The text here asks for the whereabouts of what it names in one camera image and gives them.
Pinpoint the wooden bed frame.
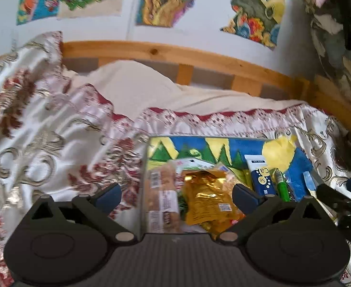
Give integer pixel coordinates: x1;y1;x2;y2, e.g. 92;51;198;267
60;41;351;131

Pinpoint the gold foil snack packet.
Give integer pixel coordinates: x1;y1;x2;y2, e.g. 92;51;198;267
182;169;241;226

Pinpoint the floral satin bedspread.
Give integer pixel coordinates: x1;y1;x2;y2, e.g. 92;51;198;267
0;32;351;286

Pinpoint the rice cracker clear pack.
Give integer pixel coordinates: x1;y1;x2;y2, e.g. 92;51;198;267
214;162;248;193

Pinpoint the cream pillow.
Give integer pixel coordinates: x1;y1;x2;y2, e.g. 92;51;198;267
69;60;303;120

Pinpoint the peanut bar clear pack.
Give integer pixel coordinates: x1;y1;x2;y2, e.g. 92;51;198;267
144;163;181;234

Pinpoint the silver tray with drawing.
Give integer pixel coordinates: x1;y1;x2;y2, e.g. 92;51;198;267
143;136;313;237

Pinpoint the seaweed snack white green bag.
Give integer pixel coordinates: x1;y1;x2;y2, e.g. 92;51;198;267
169;157;215;174

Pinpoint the blue white snack packet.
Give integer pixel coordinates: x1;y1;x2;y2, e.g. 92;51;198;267
244;155;277;196

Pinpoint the orange snack bag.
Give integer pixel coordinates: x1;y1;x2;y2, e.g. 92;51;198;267
199;212;246;238

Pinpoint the landscape hill drawing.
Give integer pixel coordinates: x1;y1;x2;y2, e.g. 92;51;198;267
221;0;285;49

